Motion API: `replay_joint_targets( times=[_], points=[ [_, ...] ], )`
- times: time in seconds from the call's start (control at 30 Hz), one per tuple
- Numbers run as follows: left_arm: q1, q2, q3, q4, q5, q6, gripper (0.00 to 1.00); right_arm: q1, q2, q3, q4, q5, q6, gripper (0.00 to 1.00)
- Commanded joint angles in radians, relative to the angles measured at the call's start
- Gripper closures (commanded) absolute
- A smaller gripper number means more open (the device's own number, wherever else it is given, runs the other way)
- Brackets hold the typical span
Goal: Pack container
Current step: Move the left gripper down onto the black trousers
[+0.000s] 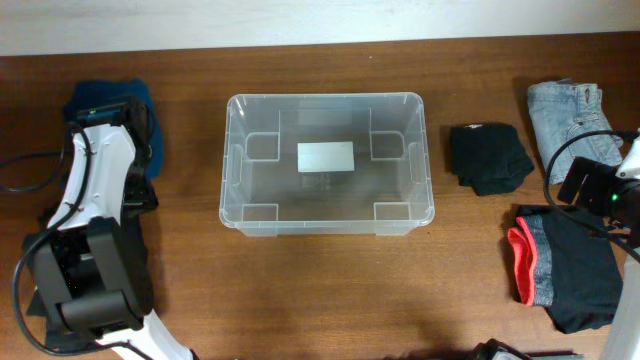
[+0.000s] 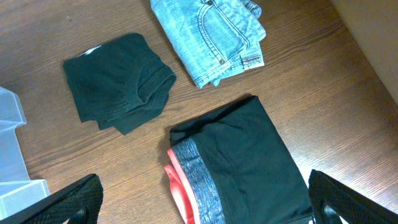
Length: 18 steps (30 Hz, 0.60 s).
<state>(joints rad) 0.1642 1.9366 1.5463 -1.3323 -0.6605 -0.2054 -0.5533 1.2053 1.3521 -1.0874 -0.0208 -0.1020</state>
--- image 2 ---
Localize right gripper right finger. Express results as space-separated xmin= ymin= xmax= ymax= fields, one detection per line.
xmin=308 ymin=169 xmax=397 ymax=224

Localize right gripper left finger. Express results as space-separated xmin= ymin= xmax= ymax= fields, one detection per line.
xmin=1 ymin=174 xmax=103 ymax=224

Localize clear plastic storage bin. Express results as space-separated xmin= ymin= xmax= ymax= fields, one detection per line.
xmin=1 ymin=88 xmax=50 ymax=220

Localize small folded black shirt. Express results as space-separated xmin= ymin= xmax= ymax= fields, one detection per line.
xmin=63 ymin=33 xmax=177 ymax=135

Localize black shorts with red trim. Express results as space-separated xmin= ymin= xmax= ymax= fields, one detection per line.
xmin=164 ymin=96 xmax=313 ymax=223

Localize folded light blue jeans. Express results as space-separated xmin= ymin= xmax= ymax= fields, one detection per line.
xmin=150 ymin=0 xmax=266 ymax=88

